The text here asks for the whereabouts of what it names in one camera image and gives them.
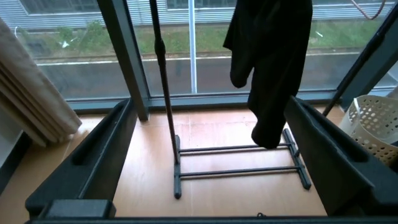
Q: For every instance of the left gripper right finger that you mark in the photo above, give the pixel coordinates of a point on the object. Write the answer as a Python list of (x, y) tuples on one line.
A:
[(329, 174)]

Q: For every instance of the pink clothes hanger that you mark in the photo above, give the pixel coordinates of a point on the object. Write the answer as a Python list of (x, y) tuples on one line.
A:
[(370, 18)]

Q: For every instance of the window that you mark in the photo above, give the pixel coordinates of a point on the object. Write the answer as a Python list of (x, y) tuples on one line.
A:
[(93, 46)]

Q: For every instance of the black garment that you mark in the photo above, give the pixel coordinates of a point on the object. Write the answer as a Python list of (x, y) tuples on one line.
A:
[(273, 62)]

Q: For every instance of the white laundry basket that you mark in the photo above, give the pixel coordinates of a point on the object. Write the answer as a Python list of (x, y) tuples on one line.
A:
[(373, 124)]

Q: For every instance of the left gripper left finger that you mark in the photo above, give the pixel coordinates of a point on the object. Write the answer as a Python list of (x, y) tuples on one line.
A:
[(109, 161)]

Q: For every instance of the beige curtain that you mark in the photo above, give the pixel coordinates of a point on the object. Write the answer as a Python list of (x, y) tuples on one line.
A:
[(31, 93)]

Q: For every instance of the black clothes rack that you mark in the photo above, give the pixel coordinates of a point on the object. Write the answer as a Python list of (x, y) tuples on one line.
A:
[(177, 180)]

